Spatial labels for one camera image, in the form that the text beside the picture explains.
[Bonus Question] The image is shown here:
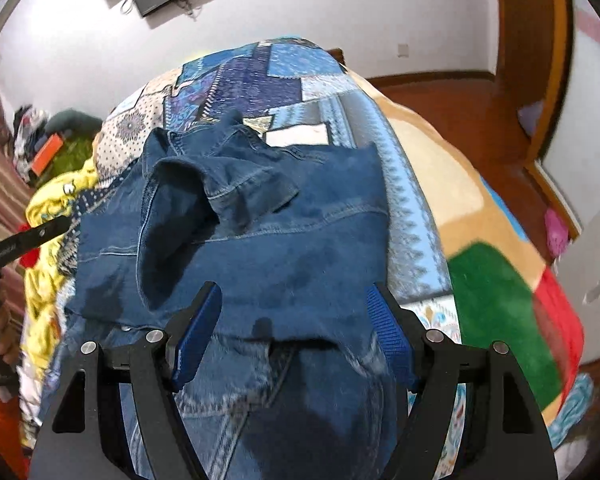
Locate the blue denim jacket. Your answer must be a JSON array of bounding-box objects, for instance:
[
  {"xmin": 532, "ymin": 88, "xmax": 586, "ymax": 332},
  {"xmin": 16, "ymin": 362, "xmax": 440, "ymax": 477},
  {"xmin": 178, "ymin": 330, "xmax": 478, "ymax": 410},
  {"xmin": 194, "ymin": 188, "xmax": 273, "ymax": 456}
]
[{"xmin": 43, "ymin": 112, "xmax": 402, "ymax": 479}]

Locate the left hand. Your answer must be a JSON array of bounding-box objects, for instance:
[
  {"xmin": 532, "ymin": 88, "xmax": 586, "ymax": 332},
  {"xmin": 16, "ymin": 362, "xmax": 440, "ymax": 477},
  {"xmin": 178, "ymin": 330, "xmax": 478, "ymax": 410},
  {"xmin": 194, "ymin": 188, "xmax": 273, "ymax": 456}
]
[{"xmin": 0, "ymin": 287, "xmax": 20, "ymax": 365}]

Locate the red plush toy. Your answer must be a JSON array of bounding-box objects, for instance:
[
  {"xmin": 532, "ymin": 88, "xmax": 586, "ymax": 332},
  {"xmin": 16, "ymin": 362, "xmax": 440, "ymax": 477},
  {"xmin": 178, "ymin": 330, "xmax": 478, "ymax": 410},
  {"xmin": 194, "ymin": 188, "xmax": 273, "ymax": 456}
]
[{"xmin": 18, "ymin": 222, "xmax": 40, "ymax": 269}]

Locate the yellow cartoon fleece blanket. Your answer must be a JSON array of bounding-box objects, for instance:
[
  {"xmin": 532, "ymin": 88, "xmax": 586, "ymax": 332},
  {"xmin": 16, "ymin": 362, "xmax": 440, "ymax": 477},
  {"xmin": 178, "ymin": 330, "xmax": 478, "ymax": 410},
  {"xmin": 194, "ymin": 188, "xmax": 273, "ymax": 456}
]
[{"xmin": 21, "ymin": 159, "xmax": 98, "ymax": 379}]

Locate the orange box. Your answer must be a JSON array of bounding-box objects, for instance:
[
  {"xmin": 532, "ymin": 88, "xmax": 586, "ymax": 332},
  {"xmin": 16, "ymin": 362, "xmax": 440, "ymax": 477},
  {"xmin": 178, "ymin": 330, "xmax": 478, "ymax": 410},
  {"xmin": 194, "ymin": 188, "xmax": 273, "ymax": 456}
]
[{"xmin": 31, "ymin": 133, "xmax": 64, "ymax": 177}]

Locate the green cushion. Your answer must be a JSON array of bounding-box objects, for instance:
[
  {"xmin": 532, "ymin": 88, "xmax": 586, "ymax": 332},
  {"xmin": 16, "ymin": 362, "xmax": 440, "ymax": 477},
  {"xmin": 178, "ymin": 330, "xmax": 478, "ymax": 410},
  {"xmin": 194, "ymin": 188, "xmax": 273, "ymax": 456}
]
[{"xmin": 33, "ymin": 108, "xmax": 102, "ymax": 188}]

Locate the blue patchwork bedspread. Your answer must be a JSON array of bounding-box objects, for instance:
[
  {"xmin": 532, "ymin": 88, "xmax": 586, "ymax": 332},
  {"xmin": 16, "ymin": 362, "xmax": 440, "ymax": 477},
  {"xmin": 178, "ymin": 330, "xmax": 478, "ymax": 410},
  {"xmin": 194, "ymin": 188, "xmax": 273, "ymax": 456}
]
[{"xmin": 19, "ymin": 34, "xmax": 470, "ymax": 480}]

